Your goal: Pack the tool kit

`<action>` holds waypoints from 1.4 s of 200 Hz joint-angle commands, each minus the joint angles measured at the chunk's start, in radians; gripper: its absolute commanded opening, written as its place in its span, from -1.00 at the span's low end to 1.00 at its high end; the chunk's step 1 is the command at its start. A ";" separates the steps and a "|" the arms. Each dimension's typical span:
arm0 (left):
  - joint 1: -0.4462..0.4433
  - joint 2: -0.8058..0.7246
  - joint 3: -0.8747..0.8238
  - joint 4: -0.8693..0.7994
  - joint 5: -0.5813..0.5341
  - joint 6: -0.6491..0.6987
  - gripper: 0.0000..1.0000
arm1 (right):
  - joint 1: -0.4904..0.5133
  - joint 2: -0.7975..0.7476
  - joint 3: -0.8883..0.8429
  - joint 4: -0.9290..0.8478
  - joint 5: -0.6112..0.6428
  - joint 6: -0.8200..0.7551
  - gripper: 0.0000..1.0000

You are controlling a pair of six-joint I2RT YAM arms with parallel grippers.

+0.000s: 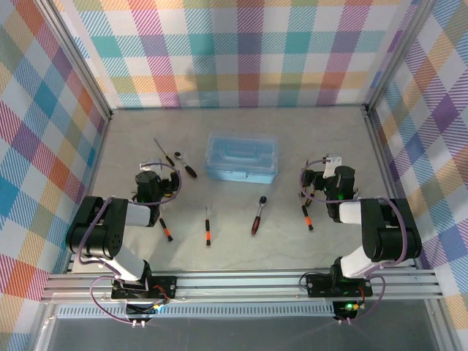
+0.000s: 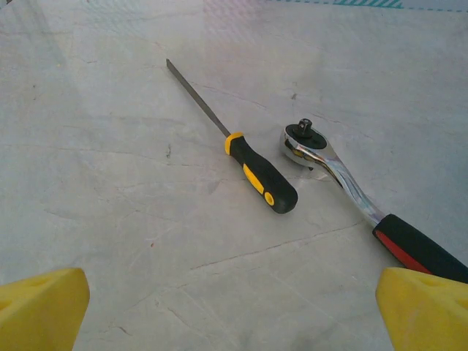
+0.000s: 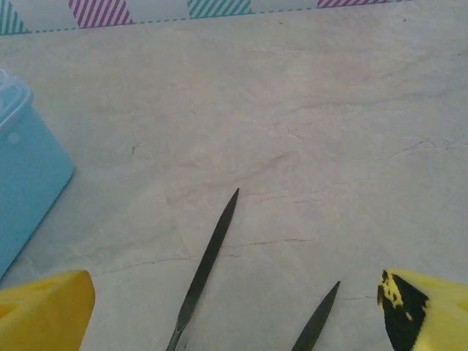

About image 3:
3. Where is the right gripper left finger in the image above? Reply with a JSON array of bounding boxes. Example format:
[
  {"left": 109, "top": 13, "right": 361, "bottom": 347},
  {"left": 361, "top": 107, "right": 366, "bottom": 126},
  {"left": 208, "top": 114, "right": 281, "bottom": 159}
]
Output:
[{"left": 0, "top": 269, "right": 97, "bottom": 351}]

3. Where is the light blue plastic toolbox base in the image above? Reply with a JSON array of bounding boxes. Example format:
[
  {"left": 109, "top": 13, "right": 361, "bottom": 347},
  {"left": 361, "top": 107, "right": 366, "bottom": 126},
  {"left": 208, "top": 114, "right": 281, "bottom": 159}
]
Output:
[{"left": 0, "top": 67, "right": 76, "bottom": 281}]

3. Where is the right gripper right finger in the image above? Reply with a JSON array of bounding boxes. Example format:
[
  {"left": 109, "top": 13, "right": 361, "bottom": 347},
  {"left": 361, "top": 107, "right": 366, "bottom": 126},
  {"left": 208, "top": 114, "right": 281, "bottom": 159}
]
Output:
[{"left": 377, "top": 268, "right": 468, "bottom": 351}]

